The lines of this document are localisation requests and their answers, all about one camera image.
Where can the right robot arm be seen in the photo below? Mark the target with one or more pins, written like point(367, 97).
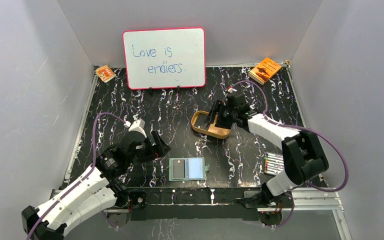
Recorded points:
point(303, 155)

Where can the aluminium frame rail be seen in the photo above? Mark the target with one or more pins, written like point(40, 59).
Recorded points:
point(305, 199)

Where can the mint green card holder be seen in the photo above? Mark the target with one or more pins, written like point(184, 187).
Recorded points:
point(195, 169)

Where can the pink framed whiteboard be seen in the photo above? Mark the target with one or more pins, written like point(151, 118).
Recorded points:
point(166, 58)

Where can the orange book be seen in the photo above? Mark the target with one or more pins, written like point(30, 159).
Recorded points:
point(264, 71)

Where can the marker pen box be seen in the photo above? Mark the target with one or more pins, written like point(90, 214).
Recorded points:
point(273, 163)

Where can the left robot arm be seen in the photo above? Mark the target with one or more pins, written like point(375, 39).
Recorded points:
point(97, 189)

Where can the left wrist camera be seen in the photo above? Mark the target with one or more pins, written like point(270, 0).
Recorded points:
point(137, 127)

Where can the card inside tray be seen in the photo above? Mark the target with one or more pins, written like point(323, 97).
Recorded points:
point(201, 121)

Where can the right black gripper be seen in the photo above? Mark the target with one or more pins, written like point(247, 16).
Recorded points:
point(215, 108)

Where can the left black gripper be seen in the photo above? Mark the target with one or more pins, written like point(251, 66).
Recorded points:
point(154, 145)

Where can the small orange card box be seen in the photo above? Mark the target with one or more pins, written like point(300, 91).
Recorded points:
point(105, 73)

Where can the grey card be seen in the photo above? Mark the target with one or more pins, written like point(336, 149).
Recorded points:
point(178, 169)

